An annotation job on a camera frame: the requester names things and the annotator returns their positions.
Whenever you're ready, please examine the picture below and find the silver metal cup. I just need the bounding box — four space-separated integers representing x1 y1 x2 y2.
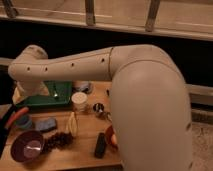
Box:
107 112 112 121
93 103 104 116

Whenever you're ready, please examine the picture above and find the silver spoon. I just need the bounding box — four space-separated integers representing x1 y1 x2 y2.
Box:
52 83 59 99

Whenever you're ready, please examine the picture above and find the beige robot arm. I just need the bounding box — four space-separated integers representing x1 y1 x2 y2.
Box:
8 45 193 171

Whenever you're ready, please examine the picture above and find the blue sponge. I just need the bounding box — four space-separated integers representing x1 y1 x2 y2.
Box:
35 118 57 132

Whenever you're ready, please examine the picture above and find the red bowl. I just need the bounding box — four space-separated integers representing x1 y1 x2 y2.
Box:
105 126 116 148

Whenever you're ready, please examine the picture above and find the blue cup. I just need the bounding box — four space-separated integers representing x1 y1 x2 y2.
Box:
15 115 33 130

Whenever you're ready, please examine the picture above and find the yellow banana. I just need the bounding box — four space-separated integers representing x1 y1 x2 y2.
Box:
66 112 78 137

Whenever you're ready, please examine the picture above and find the green plastic tray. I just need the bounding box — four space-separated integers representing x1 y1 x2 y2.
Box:
18 81 72 108

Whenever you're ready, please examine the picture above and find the dark grape bunch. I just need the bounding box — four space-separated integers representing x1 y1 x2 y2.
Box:
42 132 73 153

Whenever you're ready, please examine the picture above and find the white cylindrical container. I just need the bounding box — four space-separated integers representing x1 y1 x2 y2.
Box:
71 92 88 111

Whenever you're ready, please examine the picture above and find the purple bowl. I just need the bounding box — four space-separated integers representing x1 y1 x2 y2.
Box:
10 130 45 163

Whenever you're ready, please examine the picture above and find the orange ball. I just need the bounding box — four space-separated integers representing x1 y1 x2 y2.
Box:
111 134 117 146

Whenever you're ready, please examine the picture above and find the grey blue cloth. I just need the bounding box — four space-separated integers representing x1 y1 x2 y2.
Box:
73 81 92 94

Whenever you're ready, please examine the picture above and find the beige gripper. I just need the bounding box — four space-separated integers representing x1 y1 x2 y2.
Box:
13 82 49 104

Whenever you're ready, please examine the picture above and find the black remote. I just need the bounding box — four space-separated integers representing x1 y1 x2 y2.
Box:
94 133 106 158

